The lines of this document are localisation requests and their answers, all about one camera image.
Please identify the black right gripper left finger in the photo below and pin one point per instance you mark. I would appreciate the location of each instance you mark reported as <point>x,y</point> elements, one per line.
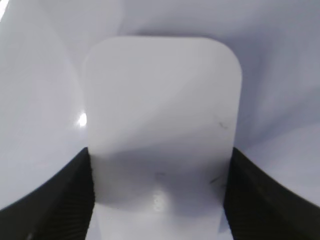
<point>60,209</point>

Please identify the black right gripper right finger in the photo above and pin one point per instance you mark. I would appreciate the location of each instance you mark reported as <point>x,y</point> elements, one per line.
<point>259,208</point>

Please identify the white whiteboard eraser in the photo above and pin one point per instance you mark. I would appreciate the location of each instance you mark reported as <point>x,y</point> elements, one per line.
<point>161,122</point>

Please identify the white whiteboard with grey frame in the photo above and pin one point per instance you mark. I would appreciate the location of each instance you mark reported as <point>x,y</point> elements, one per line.
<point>44,44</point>

